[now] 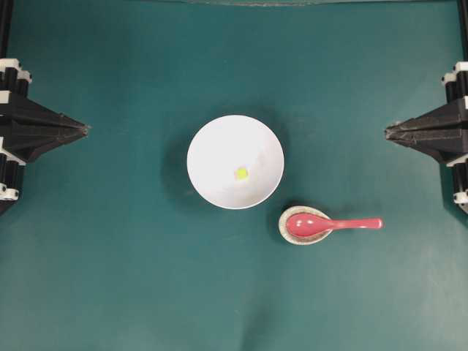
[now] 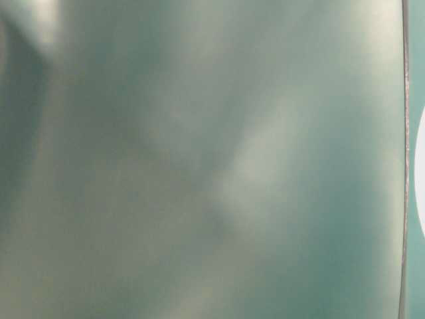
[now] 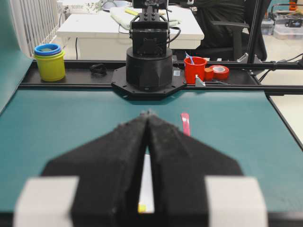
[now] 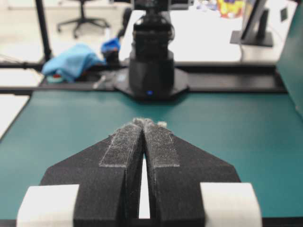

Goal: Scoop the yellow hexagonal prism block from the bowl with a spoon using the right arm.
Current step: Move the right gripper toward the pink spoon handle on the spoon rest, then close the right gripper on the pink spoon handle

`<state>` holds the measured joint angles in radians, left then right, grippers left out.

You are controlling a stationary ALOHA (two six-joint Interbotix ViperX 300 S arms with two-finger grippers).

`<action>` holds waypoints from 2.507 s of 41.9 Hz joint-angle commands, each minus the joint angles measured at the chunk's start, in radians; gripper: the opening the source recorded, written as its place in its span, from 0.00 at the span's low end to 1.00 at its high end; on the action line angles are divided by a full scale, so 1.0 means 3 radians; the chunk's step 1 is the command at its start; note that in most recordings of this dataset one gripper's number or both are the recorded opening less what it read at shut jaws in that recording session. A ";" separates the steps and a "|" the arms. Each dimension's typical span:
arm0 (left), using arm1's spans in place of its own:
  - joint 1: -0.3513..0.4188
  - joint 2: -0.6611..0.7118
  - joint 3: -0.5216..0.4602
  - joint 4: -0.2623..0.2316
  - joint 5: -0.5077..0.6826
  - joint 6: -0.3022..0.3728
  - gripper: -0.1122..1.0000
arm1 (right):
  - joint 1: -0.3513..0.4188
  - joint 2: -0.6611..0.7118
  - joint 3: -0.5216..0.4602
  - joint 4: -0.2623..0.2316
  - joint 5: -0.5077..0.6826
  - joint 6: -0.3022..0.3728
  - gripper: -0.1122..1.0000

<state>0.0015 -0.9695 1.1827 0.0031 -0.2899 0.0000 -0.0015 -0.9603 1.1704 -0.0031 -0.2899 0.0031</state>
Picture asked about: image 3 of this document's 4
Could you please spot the red plastic spoon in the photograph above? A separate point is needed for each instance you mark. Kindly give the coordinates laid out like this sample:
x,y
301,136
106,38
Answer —
x,y
185,123

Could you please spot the stacked yellow green blue cups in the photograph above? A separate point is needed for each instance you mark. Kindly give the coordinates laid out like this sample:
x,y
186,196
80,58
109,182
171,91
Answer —
x,y
50,62

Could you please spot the red plastic cup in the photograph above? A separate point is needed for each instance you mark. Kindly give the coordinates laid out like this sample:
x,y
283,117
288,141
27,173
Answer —
x,y
193,68

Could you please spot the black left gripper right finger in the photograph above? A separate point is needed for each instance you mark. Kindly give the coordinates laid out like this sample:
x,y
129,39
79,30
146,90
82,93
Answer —
x,y
180,164

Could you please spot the black aluminium frame rail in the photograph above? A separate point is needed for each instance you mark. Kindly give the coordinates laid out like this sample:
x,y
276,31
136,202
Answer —
x,y
238,109

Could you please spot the yellow hexagonal prism block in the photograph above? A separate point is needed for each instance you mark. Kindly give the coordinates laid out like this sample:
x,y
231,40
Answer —
x,y
141,208

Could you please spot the white desk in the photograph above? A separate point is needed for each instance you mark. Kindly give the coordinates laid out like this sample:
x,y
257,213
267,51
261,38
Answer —
x,y
99,37

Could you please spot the black office chair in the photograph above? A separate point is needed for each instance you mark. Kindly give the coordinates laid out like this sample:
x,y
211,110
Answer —
x,y
227,25

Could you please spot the metal corner bracket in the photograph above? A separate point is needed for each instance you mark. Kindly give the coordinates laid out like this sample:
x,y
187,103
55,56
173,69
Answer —
x,y
199,82

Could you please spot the red tape roll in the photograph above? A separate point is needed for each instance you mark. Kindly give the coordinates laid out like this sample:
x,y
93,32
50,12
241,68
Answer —
x,y
220,72

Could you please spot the orange cylinder block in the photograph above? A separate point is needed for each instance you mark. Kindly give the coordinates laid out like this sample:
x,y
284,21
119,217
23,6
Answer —
x,y
209,74

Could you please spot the small black clip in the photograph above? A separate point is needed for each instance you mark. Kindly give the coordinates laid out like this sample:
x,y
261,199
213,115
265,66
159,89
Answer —
x,y
98,69

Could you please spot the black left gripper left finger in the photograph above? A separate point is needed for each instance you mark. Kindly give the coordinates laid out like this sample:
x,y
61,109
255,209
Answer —
x,y
110,170

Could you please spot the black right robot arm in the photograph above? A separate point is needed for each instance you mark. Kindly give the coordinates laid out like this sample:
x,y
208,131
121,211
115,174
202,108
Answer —
x,y
149,69

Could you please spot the white round bowl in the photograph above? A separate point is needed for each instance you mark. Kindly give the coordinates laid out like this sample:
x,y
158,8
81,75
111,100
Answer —
x,y
146,191

